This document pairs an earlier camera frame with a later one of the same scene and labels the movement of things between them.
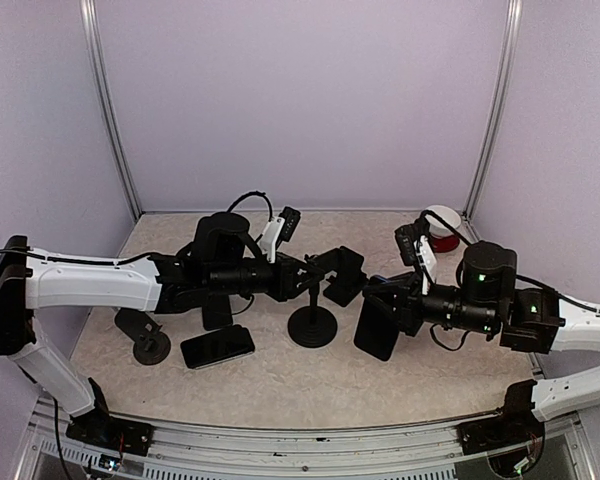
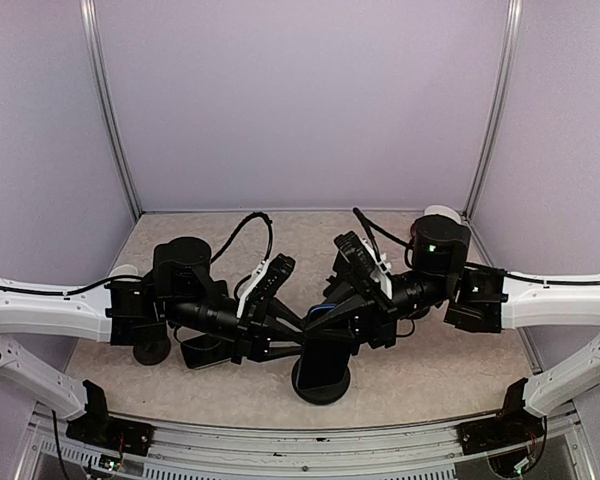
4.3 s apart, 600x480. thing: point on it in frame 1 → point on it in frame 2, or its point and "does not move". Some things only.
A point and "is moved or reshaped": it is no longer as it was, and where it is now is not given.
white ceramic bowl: [438, 228] does not move
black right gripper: [409, 291] → [369, 321]
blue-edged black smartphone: [377, 328] is moved or reshaped
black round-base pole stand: [313, 326] → [324, 394]
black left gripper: [285, 287] → [256, 326]
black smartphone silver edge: [217, 347] does not move
